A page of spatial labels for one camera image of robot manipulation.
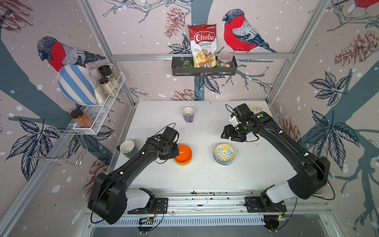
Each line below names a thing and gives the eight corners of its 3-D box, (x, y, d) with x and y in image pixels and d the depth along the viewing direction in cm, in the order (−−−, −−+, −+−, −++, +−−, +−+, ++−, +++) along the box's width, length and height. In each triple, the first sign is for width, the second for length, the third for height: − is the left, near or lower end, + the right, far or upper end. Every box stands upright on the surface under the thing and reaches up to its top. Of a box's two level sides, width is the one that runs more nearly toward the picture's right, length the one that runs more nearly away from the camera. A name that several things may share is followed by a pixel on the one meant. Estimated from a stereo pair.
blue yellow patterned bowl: (214, 164, 89) (216, 159, 83) (213, 149, 95) (214, 143, 89) (234, 164, 88) (237, 159, 83) (231, 149, 95) (234, 143, 89)
